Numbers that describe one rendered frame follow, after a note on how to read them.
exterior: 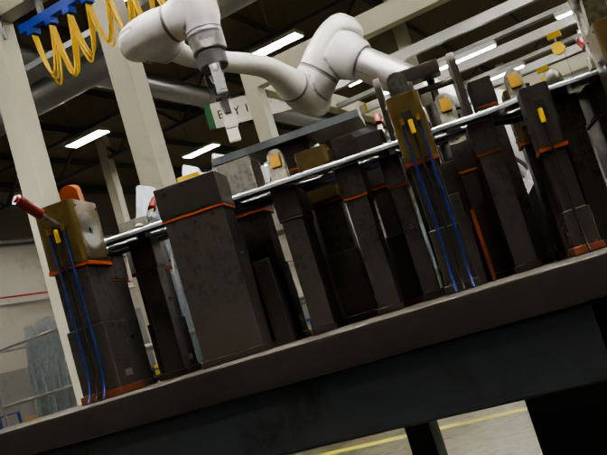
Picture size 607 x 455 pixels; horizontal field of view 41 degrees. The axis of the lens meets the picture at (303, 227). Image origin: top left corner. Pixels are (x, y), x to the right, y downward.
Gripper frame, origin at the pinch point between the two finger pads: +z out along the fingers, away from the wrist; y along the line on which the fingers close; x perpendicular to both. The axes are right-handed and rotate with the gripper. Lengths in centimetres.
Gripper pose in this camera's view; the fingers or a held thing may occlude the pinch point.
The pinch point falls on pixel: (233, 130)
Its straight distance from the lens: 202.6
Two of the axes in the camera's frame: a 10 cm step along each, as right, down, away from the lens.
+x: 9.6, -2.8, 0.7
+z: 2.9, 9.5, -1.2
